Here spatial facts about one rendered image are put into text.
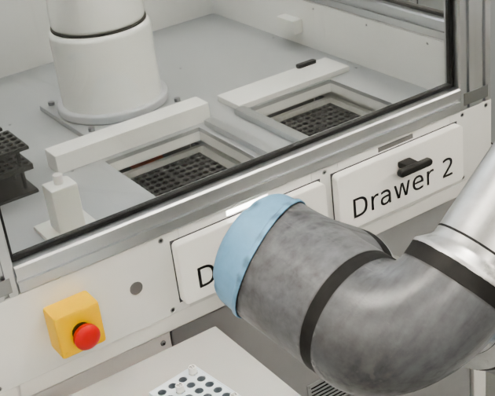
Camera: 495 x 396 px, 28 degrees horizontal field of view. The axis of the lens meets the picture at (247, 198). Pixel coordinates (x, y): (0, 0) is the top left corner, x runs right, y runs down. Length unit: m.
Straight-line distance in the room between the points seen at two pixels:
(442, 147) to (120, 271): 0.64
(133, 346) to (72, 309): 0.18
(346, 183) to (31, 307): 0.57
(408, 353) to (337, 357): 0.06
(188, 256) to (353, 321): 0.79
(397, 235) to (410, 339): 1.10
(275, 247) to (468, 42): 1.04
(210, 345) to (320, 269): 0.79
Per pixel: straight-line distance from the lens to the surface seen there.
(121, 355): 1.59
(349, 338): 0.77
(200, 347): 1.57
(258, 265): 0.82
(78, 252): 1.45
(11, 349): 1.48
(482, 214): 0.78
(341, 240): 0.82
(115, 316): 1.54
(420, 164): 1.73
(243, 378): 1.50
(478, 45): 1.83
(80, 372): 1.56
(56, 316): 1.44
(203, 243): 1.54
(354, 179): 1.68
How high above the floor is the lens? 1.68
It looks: 28 degrees down
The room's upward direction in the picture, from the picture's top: 7 degrees counter-clockwise
